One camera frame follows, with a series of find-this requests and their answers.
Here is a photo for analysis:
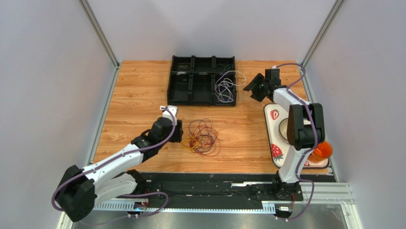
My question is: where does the white wire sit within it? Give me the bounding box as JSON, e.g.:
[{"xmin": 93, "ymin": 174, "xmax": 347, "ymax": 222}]
[{"xmin": 214, "ymin": 70, "xmax": 247, "ymax": 103}]

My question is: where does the coloured wire bundle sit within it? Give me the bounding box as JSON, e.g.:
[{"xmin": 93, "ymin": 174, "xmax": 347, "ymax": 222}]
[{"xmin": 180, "ymin": 118, "xmax": 222, "ymax": 157}]

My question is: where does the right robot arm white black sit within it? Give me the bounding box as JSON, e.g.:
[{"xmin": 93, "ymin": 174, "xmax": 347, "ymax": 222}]
[{"xmin": 244, "ymin": 68, "xmax": 325, "ymax": 199}]

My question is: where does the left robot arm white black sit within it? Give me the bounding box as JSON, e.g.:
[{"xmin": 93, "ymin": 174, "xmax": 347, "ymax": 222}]
[{"xmin": 51, "ymin": 117, "xmax": 183, "ymax": 222}]

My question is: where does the beige ceramic bowl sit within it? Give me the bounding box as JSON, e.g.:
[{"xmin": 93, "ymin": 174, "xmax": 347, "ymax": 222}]
[{"xmin": 279, "ymin": 118, "xmax": 288, "ymax": 143}]

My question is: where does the black six-compartment tray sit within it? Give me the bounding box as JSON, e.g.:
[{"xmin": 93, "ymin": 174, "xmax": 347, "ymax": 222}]
[{"xmin": 167, "ymin": 55, "xmax": 237, "ymax": 106}]

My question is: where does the strawberry pattern white tray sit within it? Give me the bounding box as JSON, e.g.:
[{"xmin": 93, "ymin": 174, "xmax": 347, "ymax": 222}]
[{"xmin": 264, "ymin": 103, "xmax": 331, "ymax": 169}]

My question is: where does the orange plastic cup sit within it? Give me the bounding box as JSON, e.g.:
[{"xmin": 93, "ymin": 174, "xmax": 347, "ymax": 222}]
[{"xmin": 308, "ymin": 141, "xmax": 333, "ymax": 163}]

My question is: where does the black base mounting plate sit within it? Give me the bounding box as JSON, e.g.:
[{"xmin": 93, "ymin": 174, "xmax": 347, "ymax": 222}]
[{"xmin": 132, "ymin": 172, "xmax": 304, "ymax": 210}]

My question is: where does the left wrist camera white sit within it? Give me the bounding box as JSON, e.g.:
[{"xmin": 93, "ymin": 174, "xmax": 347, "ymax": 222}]
[{"xmin": 160, "ymin": 105, "xmax": 178, "ymax": 122}]

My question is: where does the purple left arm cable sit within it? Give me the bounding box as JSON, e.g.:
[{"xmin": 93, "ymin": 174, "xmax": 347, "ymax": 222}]
[{"xmin": 51, "ymin": 107, "xmax": 178, "ymax": 218}]

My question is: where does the aluminium frame rail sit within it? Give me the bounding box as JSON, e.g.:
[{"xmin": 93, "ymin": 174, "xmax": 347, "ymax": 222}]
[{"xmin": 60, "ymin": 178, "xmax": 362, "ymax": 229}]

